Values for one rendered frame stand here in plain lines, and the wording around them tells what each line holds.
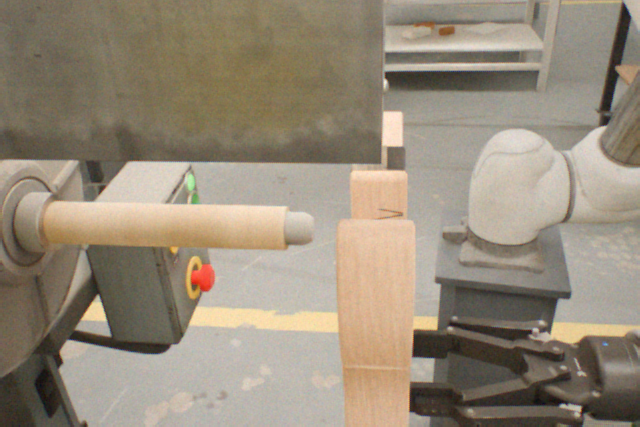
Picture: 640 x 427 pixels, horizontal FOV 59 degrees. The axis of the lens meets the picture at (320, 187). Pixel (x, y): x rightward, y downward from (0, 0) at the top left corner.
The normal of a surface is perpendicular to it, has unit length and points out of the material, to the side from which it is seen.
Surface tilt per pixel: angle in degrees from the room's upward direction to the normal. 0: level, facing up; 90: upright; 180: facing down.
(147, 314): 90
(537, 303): 90
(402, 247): 66
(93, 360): 0
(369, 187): 81
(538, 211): 91
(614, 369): 31
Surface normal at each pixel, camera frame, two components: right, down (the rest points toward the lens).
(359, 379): -0.09, 0.65
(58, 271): 0.99, 0.11
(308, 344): -0.04, -0.87
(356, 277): -0.11, 0.24
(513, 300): -0.24, 0.50
